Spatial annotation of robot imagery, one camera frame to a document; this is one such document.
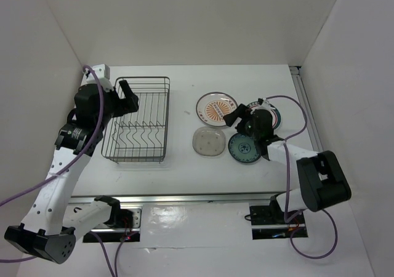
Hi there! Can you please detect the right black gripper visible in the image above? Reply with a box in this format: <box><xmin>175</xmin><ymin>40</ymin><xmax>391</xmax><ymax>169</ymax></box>
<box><xmin>223</xmin><ymin>103</ymin><xmax>260</xmax><ymax>140</ymax></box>

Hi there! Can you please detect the blue floral plate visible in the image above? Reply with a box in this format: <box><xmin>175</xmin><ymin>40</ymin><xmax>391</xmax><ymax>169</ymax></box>
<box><xmin>228</xmin><ymin>133</ymin><xmax>261</xmax><ymax>164</ymax></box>

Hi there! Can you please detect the white plate orange sunburst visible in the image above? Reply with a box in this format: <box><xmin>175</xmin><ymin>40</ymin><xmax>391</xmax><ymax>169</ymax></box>
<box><xmin>196</xmin><ymin>92</ymin><xmax>238</xmax><ymax>127</ymax></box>

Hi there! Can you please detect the white plate teal rim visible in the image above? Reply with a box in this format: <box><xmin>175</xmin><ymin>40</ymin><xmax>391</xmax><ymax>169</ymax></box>
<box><xmin>247</xmin><ymin>101</ymin><xmax>282</xmax><ymax>130</ymax></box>

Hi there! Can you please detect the clear glass plate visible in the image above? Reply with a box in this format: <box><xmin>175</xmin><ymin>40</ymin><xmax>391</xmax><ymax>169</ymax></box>
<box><xmin>192</xmin><ymin>127</ymin><xmax>226</xmax><ymax>157</ymax></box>

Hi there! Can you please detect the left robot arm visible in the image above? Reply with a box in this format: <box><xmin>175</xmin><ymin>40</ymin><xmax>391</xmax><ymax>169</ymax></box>
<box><xmin>4</xmin><ymin>80</ymin><xmax>139</xmax><ymax>264</ymax></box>

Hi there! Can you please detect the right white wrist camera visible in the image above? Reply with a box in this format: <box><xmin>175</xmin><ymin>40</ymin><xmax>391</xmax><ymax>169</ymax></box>
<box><xmin>256</xmin><ymin>98</ymin><xmax>271</xmax><ymax>112</ymax></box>

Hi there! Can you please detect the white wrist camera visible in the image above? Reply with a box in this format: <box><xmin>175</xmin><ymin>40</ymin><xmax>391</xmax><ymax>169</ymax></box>
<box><xmin>256</xmin><ymin>98</ymin><xmax>271</xmax><ymax>112</ymax></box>
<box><xmin>82</xmin><ymin>64</ymin><xmax>114</xmax><ymax>92</ymax></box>

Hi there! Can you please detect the wire dish rack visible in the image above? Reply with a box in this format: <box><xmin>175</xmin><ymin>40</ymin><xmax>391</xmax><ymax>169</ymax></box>
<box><xmin>101</xmin><ymin>76</ymin><xmax>170</xmax><ymax>163</ymax></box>

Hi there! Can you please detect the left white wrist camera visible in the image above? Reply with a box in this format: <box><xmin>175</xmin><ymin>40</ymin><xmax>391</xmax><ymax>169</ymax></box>
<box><xmin>82</xmin><ymin>64</ymin><xmax>114</xmax><ymax>92</ymax></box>

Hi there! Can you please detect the aluminium rail right side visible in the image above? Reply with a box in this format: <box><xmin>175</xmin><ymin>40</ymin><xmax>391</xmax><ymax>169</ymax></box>
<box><xmin>289</xmin><ymin>66</ymin><xmax>323</xmax><ymax>151</ymax></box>

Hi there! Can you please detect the aluminium rail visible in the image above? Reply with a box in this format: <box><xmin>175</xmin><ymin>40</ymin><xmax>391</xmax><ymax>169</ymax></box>
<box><xmin>69</xmin><ymin>192</ymin><xmax>278</xmax><ymax>204</ymax></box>
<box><xmin>289</xmin><ymin>66</ymin><xmax>323</xmax><ymax>151</ymax></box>

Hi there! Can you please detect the aluminium rail front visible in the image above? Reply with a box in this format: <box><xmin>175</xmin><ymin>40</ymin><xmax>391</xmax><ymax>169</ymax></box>
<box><xmin>69</xmin><ymin>192</ymin><xmax>278</xmax><ymax>204</ymax></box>

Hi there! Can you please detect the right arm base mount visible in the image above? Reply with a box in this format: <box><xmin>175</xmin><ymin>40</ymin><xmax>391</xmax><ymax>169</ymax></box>
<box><xmin>244</xmin><ymin>205</ymin><xmax>308</xmax><ymax>240</ymax></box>

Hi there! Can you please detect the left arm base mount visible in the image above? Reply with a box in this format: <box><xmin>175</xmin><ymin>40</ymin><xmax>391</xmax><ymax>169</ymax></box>
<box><xmin>82</xmin><ymin>206</ymin><xmax>142</xmax><ymax>243</ymax></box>

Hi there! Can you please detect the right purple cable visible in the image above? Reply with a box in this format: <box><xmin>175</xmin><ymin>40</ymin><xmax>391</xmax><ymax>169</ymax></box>
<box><xmin>264</xmin><ymin>95</ymin><xmax>339</xmax><ymax>259</ymax></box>

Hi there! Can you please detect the purple cable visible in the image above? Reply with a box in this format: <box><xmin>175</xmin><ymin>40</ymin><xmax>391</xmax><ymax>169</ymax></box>
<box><xmin>264</xmin><ymin>95</ymin><xmax>339</xmax><ymax>259</ymax></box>
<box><xmin>0</xmin><ymin>65</ymin><xmax>118</xmax><ymax>277</ymax></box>

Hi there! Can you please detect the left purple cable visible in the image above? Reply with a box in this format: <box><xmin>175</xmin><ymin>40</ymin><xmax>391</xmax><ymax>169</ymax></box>
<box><xmin>0</xmin><ymin>65</ymin><xmax>118</xmax><ymax>277</ymax></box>

